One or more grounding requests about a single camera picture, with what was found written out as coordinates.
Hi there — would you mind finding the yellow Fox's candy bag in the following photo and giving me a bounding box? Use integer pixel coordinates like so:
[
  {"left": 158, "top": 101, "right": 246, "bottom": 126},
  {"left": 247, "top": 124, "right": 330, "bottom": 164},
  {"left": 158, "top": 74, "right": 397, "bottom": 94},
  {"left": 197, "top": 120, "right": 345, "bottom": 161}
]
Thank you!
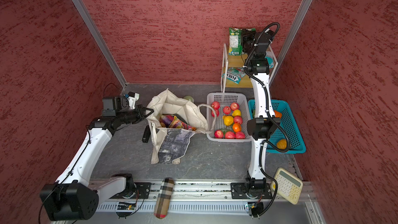
[{"left": 228, "top": 28, "right": 243, "bottom": 56}]

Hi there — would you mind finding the black corrugated cable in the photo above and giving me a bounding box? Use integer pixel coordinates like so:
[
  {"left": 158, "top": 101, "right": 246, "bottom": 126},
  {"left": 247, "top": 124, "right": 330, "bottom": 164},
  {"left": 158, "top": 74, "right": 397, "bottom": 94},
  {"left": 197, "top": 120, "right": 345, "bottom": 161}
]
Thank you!
[{"left": 242, "top": 22, "right": 291, "bottom": 217}]

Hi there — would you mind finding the yellow lemon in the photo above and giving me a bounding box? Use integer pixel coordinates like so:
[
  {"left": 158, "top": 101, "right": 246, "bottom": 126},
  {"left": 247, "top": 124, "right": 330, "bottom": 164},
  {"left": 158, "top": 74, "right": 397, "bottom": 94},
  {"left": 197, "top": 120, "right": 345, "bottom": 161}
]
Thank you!
[{"left": 223, "top": 115, "right": 234, "bottom": 127}]

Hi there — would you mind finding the red apple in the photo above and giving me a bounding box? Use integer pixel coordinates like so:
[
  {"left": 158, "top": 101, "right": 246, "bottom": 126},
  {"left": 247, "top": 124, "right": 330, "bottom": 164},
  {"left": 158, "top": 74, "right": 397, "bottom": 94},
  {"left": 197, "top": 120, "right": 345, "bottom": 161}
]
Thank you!
[
  {"left": 214, "top": 130, "right": 224, "bottom": 139},
  {"left": 235, "top": 131, "right": 246, "bottom": 140},
  {"left": 230, "top": 102, "right": 239, "bottom": 111}
]

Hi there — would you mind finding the plaid pouch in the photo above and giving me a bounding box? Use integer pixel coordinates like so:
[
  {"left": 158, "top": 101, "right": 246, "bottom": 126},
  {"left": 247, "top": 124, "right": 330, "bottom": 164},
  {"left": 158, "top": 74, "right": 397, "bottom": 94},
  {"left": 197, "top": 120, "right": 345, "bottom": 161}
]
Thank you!
[{"left": 154, "top": 178, "right": 175, "bottom": 219}]

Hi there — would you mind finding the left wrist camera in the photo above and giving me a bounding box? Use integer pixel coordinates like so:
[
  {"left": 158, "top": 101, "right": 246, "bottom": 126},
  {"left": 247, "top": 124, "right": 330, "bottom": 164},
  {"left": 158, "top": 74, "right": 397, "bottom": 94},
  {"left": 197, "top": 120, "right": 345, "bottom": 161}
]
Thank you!
[{"left": 102, "top": 92, "right": 140, "bottom": 117}]

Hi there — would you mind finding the green Fox's candy bag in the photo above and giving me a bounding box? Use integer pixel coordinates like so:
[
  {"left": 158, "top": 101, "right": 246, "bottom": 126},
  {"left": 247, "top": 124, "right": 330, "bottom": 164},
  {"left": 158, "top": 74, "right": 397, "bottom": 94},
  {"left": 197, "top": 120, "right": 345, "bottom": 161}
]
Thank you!
[{"left": 227, "top": 67, "right": 246, "bottom": 85}]

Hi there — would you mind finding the orange Fox's candy bag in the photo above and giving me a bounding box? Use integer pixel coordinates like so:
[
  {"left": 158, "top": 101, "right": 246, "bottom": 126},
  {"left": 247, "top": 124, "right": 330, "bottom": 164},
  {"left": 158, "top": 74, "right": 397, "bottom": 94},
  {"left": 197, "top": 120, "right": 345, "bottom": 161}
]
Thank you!
[{"left": 159, "top": 115, "right": 196, "bottom": 131}]

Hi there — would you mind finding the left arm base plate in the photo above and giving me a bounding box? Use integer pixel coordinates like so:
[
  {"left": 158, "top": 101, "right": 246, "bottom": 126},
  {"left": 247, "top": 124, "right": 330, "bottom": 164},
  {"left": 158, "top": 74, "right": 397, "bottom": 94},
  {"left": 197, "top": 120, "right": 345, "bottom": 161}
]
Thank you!
[{"left": 112, "top": 182, "right": 152, "bottom": 200}]

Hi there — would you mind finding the teal snack bag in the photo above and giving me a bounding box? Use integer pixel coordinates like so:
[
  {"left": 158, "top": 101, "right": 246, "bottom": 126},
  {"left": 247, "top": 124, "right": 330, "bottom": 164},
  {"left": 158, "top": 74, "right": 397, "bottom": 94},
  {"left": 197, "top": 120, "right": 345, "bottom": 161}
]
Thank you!
[{"left": 266, "top": 55, "right": 275, "bottom": 69}]

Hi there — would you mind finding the aluminium rail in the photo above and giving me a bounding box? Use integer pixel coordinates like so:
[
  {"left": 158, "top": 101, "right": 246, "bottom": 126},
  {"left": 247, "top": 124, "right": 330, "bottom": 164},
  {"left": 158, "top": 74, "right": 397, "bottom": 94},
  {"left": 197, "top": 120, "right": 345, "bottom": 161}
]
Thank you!
[{"left": 88, "top": 179, "right": 318, "bottom": 203}]

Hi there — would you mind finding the white wooden shelf rack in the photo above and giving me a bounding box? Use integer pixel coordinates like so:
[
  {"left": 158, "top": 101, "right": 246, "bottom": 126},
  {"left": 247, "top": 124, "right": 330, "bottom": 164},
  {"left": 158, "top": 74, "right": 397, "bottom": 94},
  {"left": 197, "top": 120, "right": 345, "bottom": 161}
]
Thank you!
[{"left": 220, "top": 44, "right": 279, "bottom": 93}]

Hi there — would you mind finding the red apple front left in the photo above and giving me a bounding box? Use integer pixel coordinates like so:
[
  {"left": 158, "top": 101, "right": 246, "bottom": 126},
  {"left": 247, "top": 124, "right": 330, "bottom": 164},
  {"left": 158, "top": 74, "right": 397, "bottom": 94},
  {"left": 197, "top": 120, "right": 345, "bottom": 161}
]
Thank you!
[{"left": 214, "top": 130, "right": 224, "bottom": 139}]

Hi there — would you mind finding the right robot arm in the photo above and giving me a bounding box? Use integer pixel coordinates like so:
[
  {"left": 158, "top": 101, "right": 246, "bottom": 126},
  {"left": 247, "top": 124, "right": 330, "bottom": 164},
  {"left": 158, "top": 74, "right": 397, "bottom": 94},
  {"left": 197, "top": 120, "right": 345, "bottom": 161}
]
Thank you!
[{"left": 243, "top": 27, "right": 279, "bottom": 199}]

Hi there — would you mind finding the orange tangerine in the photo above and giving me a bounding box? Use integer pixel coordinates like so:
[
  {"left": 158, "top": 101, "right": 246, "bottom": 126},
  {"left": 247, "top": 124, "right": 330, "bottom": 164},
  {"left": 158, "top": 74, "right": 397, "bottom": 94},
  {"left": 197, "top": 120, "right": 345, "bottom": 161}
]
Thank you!
[{"left": 232, "top": 123, "right": 241, "bottom": 133}]

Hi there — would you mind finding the cream calculator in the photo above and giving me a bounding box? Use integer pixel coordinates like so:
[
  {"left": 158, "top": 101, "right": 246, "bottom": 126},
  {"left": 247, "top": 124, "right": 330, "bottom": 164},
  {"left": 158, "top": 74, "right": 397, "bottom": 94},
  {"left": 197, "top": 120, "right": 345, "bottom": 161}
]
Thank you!
[{"left": 271, "top": 168, "right": 303, "bottom": 205}]

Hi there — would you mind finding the teal plastic basket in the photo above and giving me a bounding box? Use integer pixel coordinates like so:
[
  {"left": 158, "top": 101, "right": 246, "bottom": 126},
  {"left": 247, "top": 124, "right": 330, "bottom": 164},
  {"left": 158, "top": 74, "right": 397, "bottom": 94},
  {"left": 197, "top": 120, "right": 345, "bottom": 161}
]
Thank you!
[{"left": 248, "top": 100, "right": 306, "bottom": 154}]

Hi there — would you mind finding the white plastic basket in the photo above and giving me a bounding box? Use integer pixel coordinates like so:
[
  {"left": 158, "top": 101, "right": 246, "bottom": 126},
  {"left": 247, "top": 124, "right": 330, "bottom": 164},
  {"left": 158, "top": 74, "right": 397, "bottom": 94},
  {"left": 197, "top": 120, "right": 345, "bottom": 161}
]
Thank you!
[{"left": 206, "top": 92, "right": 251, "bottom": 143}]

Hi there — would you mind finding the orange pumpkin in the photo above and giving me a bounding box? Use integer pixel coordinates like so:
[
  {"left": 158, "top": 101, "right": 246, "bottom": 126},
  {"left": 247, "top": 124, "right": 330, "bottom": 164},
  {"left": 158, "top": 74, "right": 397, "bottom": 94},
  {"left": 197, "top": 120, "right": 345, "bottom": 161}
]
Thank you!
[{"left": 274, "top": 111, "right": 283, "bottom": 118}]

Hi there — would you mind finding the red apple top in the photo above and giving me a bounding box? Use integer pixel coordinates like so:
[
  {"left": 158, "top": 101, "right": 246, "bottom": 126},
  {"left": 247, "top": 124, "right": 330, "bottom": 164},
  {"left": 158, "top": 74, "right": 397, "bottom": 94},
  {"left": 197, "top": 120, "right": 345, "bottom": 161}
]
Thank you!
[{"left": 230, "top": 102, "right": 239, "bottom": 111}]

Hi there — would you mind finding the red apple front right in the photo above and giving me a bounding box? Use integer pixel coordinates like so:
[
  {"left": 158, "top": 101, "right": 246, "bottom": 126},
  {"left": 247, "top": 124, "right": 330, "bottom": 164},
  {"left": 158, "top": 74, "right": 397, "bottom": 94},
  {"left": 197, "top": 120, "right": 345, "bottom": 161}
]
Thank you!
[{"left": 235, "top": 131, "right": 246, "bottom": 140}]

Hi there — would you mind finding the black remote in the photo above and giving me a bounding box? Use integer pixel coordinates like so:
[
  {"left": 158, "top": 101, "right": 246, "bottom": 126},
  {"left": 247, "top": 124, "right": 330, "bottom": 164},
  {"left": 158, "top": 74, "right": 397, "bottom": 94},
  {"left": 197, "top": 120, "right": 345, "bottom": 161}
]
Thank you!
[{"left": 142, "top": 125, "right": 151, "bottom": 143}]

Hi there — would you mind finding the yellow bell pepper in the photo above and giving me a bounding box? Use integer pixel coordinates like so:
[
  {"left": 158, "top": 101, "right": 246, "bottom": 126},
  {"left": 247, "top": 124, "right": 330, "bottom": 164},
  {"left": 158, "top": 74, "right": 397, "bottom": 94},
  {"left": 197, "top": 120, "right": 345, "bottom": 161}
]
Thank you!
[{"left": 276, "top": 139, "right": 287, "bottom": 150}]

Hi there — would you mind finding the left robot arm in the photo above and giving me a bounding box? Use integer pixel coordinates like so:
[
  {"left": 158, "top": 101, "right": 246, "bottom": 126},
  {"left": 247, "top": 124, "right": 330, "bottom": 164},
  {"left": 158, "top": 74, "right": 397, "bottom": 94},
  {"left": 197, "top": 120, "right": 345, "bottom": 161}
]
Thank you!
[{"left": 39, "top": 105, "right": 154, "bottom": 222}]

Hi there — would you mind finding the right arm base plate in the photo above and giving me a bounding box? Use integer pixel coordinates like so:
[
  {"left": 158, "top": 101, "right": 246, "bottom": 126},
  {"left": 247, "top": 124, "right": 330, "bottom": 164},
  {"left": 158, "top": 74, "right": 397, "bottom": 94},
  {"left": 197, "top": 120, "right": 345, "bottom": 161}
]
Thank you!
[{"left": 230, "top": 183, "right": 272, "bottom": 200}]

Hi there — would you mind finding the cream canvas tote bag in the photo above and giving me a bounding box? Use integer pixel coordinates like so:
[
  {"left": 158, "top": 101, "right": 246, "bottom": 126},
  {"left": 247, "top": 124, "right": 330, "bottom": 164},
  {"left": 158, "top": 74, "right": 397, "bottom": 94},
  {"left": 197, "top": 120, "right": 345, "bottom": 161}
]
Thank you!
[{"left": 147, "top": 89, "right": 217, "bottom": 164}]

